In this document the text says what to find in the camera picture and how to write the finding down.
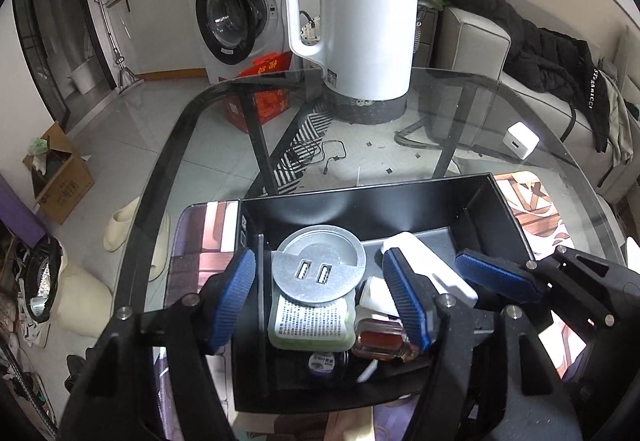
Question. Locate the grey garment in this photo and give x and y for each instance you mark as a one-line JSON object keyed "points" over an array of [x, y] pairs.
{"points": [[617, 121]]}

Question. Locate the round silver socket hub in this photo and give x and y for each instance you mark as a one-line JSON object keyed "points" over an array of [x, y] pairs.
{"points": [[330, 293]]}

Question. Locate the black cardboard box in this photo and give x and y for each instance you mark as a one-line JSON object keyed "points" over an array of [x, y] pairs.
{"points": [[425, 206]]}

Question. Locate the wicker basket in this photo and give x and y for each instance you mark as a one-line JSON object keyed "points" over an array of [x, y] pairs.
{"points": [[310, 33]]}

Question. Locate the white bucket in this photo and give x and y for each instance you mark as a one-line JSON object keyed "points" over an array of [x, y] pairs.
{"points": [[82, 78]]}

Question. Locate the brown cardboard box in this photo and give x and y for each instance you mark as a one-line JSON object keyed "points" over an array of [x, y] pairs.
{"points": [[65, 186]]}

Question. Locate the small amber bottle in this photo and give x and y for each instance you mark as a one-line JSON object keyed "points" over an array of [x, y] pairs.
{"points": [[380, 338]]}

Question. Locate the dark glass door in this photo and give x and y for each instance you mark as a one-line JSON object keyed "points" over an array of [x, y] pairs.
{"points": [[50, 46]]}

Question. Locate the small white adapter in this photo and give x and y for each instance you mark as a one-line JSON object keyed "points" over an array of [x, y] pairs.
{"points": [[372, 296]]}

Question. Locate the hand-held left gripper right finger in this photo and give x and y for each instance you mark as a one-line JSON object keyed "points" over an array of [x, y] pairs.
{"points": [[407, 301]]}

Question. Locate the white electric kettle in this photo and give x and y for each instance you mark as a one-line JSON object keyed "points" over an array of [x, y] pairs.
{"points": [[365, 21]]}

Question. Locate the white kitchen base cabinet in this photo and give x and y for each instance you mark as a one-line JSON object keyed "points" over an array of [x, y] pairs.
{"points": [[160, 21]]}

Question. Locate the black and white striped rug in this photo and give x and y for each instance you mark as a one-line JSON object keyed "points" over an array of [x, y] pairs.
{"points": [[300, 156]]}

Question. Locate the printed desk mat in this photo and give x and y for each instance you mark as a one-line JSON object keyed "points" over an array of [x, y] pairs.
{"points": [[200, 261]]}

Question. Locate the purple rolled mat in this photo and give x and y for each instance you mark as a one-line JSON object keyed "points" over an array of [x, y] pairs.
{"points": [[20, 216]]}

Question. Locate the red gift box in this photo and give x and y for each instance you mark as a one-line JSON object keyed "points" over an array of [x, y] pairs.
{"points": [[265, 106]]}

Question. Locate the white power bank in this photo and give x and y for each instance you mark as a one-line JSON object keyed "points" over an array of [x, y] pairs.
{"points": [[440, 276]]}

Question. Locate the black jacket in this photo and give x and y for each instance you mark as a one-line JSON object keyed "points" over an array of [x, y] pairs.
{"points": [[540, 51]]}

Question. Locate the round blue tin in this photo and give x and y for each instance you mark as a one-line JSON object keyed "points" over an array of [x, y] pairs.
{"points": [[327, 363]]}

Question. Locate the flat mop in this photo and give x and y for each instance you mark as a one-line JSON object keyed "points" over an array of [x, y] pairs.
{"points": [[112, 46]]}

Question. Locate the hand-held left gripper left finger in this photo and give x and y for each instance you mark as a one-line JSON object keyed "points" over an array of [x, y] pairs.
{"points": [[232, 301]]}

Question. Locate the beige slipper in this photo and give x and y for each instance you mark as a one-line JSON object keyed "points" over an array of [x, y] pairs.
{"points": [[160, 248], [120, 223]]}

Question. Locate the grey sofa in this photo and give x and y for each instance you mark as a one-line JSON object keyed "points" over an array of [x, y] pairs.
{"points": [[470, 41]]}

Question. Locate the white trash bin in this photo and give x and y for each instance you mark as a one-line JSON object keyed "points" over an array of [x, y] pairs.
{"points": [[85, 296]]}

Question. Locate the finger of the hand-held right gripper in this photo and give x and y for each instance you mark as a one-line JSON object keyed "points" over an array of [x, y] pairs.
{"points": [[600, 276], [495, 273]]}

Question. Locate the white cube charger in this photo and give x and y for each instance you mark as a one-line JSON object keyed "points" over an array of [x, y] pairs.
{"points": [[522, 137]]}

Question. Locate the white sneaker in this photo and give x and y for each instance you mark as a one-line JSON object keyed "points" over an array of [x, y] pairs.
{"points": [[32, 328]]}

